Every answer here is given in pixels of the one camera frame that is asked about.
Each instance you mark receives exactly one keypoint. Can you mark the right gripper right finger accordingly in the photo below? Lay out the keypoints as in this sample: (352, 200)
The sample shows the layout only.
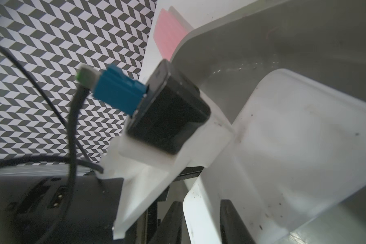
(232, 228)

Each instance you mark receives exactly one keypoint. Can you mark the pink pencil case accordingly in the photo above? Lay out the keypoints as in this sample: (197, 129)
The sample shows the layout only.
(169, 31)

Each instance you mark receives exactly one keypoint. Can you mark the grey storage box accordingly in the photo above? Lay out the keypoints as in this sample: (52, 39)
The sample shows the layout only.
(322, 40)

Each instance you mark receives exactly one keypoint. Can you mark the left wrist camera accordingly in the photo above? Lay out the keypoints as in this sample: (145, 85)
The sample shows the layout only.
(164, 112)

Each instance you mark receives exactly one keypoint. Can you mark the white pencil case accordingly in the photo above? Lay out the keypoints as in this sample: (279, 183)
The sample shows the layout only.
(299, 149)

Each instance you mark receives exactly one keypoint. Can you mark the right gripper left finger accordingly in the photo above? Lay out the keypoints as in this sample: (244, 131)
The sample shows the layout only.
(170, 229)

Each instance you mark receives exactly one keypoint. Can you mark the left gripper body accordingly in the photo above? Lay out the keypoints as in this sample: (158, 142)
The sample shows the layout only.
(139, 166)

